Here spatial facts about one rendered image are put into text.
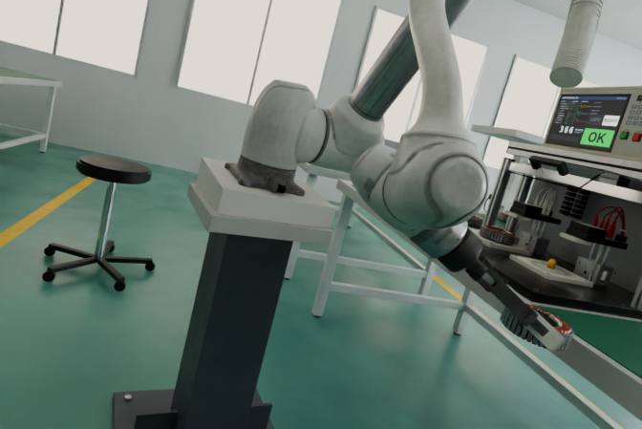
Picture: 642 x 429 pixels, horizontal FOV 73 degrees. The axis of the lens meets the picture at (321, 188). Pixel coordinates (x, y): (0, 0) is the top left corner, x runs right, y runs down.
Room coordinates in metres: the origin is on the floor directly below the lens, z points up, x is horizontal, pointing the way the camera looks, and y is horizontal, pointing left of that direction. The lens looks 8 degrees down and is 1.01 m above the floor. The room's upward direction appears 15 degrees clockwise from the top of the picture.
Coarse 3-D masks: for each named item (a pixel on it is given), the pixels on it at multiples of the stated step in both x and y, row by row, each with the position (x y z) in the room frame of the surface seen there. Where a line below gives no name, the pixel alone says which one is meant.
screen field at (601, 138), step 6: (588, 132) 1.35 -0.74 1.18; (594, 132) 1.34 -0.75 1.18; (600, 132) 1.32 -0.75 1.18; (606, 132) 1.30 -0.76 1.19; (612, 132) 1.28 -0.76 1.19; (582, 138) 1.37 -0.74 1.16; (588, 138) 1.35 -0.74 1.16; (594, 138) 1.33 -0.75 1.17; (600, 138) 1.31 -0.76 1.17; (606, 138) 1.29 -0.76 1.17; (588, 144) 1.34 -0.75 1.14; (594, 144) 1.32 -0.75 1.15; (600, 144) 1.30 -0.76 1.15; (606, 144) 1.28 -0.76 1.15
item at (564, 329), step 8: (528, 304) 0.77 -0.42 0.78; (504, 312) 0.73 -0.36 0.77; (544, 312) 0.76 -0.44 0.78; (504, 320) 0.72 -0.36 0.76; (512, 320) 0.70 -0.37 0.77; (552, 320) 0.73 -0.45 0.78; (560, 320) 0.73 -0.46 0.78; (512, 328) 0.70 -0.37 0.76; (520, 328) 0.69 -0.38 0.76; (560, 328) 0.69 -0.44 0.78; (568, 328) 0.70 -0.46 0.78; (520, 336) 0.69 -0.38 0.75; (528, 336) 0.68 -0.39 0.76; (568, 336) 0.68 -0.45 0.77; (568, 344) 0.69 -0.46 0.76
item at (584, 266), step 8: (576, 264) 1.24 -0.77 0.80; (584, 264) 1.21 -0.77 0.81; (592, 264) 1.19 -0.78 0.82; (600, 264) 1.19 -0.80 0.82; (576, 272) 1.23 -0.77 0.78; (584, 272) 1.20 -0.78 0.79; (600, 272) 1.17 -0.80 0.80; (608, 272) 1.17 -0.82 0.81; (592, 280) 1.17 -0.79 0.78; (608, 280) 1.18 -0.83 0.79
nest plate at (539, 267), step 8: (512, 256) 1.21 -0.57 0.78; (520, 256) 1.22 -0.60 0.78; (520, 264) 1.17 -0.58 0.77; (528, 264) 1.15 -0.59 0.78; (536, 264) 1.17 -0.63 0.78; (544, 264) 1.20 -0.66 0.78; (536, 272) 1.11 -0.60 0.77; (544, 272) 1.09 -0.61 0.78; (552, 272) 1.12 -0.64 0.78; (560, 272) 1.14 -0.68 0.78; (568, 272) 1.17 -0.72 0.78; (560, 280) 1.09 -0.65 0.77; (568, 280) 1.09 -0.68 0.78; (576, 280) 1.10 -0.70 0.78; (584, 280) 1.12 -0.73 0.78
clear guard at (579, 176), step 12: (516, 168) 1.20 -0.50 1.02; (528, 168) 1.17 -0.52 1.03; (540, 168) 1.14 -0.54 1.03; (552, 168) 1.11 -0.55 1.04; (576, 168) 1.06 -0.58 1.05; (588, 168) 1.03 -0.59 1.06; (540, 180) 1.09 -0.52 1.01; (552, 180) 1.06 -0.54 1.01; (564, 180) 1.04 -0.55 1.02; (576, 180) 1.01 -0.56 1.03; (588, 180) 0.99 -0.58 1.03; (624, 180) 1.14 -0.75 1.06; (636, 180) 1.02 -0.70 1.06
